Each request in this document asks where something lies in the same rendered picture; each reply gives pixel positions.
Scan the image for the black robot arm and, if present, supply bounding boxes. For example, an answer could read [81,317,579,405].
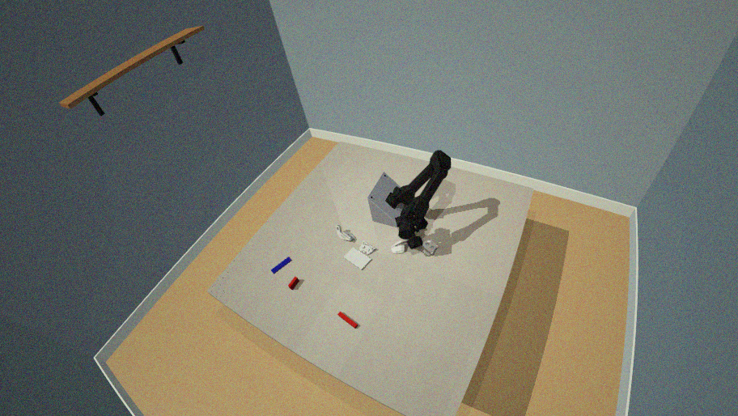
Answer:
[385,150,451,240]

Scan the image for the blue flat bar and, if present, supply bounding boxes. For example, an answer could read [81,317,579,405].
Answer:
[271,257,292,274]

